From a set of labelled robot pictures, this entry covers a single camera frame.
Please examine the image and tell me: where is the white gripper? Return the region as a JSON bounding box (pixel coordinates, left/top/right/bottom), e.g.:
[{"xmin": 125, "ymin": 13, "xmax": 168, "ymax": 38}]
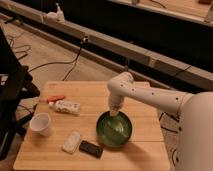
[{"xmin": 108, "ymin": 92, "xmax": 125, "ymax": 117}]

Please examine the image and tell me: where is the green ceramic bowl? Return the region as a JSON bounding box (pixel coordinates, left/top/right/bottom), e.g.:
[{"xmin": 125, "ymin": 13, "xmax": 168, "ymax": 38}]
[{"xmin": 96, "ymin": 111, "xmax": 132, "ymax": 148}]

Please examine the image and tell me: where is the black rectangular phone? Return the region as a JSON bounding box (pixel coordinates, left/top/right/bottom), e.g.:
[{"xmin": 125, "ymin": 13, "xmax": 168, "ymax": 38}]
[{"xmin": 79, "ymin": 141, "xmax": 103, "ymax": 158}]

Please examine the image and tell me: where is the orange marker pen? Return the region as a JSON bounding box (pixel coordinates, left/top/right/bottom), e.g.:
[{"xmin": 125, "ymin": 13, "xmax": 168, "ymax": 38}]
[{"xmin": 39, "ymin": 95, "xmax": 65, "ymax": 103}]

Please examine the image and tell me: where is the white paper cup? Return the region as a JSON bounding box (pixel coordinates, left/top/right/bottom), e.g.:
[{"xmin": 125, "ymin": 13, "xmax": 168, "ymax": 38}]
[{"xmin": 29, "ymin": 113, "xmax": 53, "ymax": 137}]

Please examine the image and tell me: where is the white object on ledge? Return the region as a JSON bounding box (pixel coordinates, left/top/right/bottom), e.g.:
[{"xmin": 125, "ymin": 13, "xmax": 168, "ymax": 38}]
[{"xmin": 44, "ymin": 4, "xmax": 65, "ymax": 22}]

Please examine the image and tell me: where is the black tangled cables right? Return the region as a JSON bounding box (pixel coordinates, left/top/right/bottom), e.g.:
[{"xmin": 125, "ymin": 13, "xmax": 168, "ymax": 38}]
[{"xmin": 158, "ymin": 111, "xmax": 183, "ymax": 164}]

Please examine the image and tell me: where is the black floor cable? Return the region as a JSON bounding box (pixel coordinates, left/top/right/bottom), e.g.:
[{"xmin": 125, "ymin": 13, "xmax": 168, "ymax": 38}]
[{"xmin": 28, "ymin": 35, "xmax": 90, "ymax": 82}]

